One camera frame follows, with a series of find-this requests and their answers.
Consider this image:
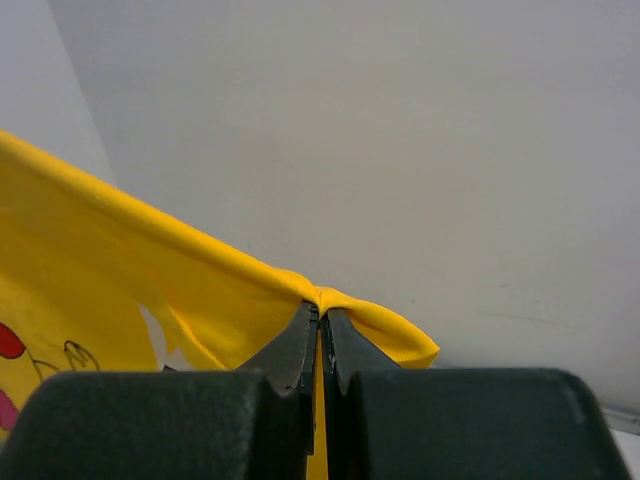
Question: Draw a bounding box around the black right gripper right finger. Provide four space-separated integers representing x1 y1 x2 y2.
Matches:
321 309 630 479

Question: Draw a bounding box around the yellow printed pillowcase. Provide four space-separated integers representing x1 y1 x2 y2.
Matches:
1 134 437 479

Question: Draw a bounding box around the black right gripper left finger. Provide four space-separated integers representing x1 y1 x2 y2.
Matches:
1 302 319 479

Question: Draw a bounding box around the aluminium table frame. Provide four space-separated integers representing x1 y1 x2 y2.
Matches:
602 408 640 436

